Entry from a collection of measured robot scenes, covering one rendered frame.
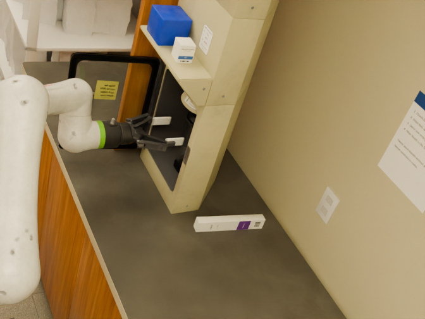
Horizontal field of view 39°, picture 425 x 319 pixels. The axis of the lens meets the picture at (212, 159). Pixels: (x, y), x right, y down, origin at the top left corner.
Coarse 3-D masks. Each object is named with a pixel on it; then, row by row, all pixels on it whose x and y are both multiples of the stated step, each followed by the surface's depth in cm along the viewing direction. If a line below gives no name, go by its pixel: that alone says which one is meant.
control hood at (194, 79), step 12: (156, 48) 183; (168, 48) 184; (168, 60) 178; (192, 60) 182; (180, 72) 175; (192, 72) 176; (204, 72) 178; (180, 84) 173; (192, 84) 175; (204, 84) 177; (192, 96) 178; (204, 96) 180
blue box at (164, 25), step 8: (152, 8) 184; (160, 8) 184; (168, 8) 185; (176, 8) 187; (152, 16) 185; (160, 16) 180; (168, 16) 181; (176, 16) 182; (184, 16) 184; (152, 24) 185; (160, 24) 180; (168, 24) 180; (176, 24) 181; (184, 24) 182; (152, 32) 186; (160, 32) 181; (168, 32) 182; (176, 32) 183; (184, 32) 184; (160, 40) 182; (168, 40) 184
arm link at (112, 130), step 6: (102, 120) 194; (108, 120) 194; (114, 120) 194; (108, 126) 192; (114, 126) 193; (108, 132) 191; (114, 132) 192; (120, 132) 193; (108, 138) 191; (114, 138) 192; (120, 138) 193; (108, 144) 193; (114, 144) 194
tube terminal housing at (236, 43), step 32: (192, 0) 184; (192, 32) 185; (224, 32) 169; (256, 32) 172; (224, 64) 175; (256, 64) 200; (224, 96) 183; (192, 128) 191; (224, 128) 193; (192, 160) 197; (160, 192) 217; (192, 192) 208
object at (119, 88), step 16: (80, 64) 194; (96, 64) 196; (112, 64) 198; (128, 64) 200; (144, 64) 202; (96, 80) 200; (112, 80) 202; (128, 80) 204; (144, 80) 206; (96, 96) 204; (112, 96) 206; (128, 96) 209; (144, 96) 211; (96, 112) 209; (112, 112) 211; (128, 112) 213
